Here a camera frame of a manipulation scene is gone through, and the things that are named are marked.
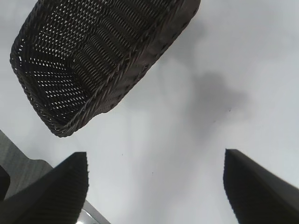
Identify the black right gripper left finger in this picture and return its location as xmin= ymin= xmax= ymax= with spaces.
xmin=0 ymin=151 xmax=90 ymax=224

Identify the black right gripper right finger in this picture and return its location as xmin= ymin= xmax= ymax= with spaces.
xmin=222 ymin=148 xmax=299 ymax=224

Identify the dark brown wicker basket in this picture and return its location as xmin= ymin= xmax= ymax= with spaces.
xmin=9 ymin=0 xmax=201 ymax=138

